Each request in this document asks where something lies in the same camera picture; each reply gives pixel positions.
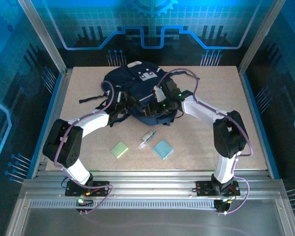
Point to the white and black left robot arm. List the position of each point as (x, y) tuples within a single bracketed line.
[(93, 124)]

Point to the left controller board with LED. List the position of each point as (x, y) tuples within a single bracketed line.
[(82, 202)]

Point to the aluminium left side rail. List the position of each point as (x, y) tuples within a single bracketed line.
[(60, 98)]

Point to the aluminium right corner post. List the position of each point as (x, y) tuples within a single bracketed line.
[(258, 37)]

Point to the aluminium right side rail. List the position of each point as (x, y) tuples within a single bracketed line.
[(248, 98)]

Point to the controller board with led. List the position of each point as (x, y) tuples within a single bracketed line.
[(222, 205), (82, 202)]

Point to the aluminium front beam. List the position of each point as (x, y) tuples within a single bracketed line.
[(152, 186)]

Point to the aluminium left corner post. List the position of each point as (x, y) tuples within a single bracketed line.
[(43, 37)]

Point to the navy blue student backpack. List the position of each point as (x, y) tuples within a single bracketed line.
[(135, 81)]

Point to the right controller board with LED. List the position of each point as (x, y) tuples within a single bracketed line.
[(222, 205)]

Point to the blue sticky note pad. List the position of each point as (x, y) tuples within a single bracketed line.
[(163, 149)]

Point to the green sticky note pad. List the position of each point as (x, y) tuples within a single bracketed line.
[(118, 149)]

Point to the aluminium rail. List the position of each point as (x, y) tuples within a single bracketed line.
[(60, 98), (248, 98)]

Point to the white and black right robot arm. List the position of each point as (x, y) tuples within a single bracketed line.
[(199, 113)]

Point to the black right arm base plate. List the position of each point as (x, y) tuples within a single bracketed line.
[(204, 188)]

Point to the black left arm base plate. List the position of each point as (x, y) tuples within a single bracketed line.
[(100, 188)]

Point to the aluminium corner post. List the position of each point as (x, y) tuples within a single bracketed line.
[(43, 37), (258, 37)]

